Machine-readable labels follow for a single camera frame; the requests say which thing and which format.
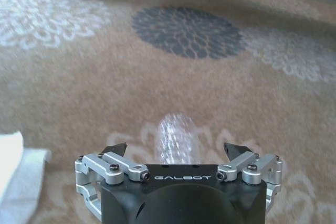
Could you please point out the beige floral patterned rug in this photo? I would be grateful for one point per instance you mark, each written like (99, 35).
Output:
(168, 82)

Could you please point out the clear crumpled plastic bottle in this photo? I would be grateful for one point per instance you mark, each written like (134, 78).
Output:
(177, 140)

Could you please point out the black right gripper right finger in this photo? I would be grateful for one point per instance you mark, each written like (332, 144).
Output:
(252, 163)

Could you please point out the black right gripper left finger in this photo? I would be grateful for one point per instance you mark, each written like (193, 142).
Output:
(110, 165)

